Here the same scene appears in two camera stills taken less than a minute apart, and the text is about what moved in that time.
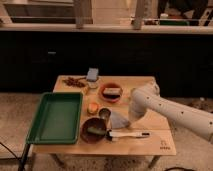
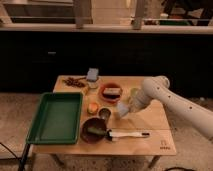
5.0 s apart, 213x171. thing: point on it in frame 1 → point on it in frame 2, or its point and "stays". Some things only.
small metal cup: x=104 y=113 stays
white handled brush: x=113 y=134 stays
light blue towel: x=118 y=120 → x=122 y=108
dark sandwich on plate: x=111 y=93 stays
